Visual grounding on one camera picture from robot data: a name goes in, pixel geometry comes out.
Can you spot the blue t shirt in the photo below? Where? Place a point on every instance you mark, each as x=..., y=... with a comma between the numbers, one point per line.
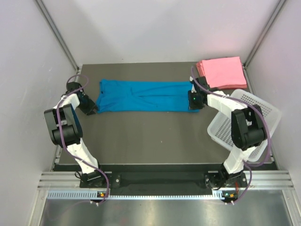
x=147, y=96

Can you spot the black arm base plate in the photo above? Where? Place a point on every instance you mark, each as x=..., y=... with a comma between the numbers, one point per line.
x=165, y=179

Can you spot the right aluminium corner post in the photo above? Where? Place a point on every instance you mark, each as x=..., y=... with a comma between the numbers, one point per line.
x=265, y=31

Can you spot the folded pink t shirt stack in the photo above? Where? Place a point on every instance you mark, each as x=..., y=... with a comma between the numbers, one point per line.
x=223, y=73

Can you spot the left aluminium corner post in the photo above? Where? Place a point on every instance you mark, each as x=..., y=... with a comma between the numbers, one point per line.
x=54, y=29

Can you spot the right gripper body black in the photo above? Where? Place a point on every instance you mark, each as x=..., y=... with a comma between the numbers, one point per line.
x=194, y=103

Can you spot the white perforated plastic basket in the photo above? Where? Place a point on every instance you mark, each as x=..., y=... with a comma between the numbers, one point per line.
x=220, y=128

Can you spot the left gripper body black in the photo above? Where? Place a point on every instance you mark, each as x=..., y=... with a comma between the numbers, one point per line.
x=87, y=105

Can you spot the aluminium frame rail front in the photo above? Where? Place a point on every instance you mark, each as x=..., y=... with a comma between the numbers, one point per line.
x=261, y=180

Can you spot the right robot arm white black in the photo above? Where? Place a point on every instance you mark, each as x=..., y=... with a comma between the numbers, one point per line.
x=247, y=125

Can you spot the aluminium corner post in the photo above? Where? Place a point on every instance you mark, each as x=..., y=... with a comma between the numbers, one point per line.
x=265, y=31
x=54, y=29

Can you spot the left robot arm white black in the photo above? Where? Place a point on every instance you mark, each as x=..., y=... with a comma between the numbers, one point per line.
x=65, y=130

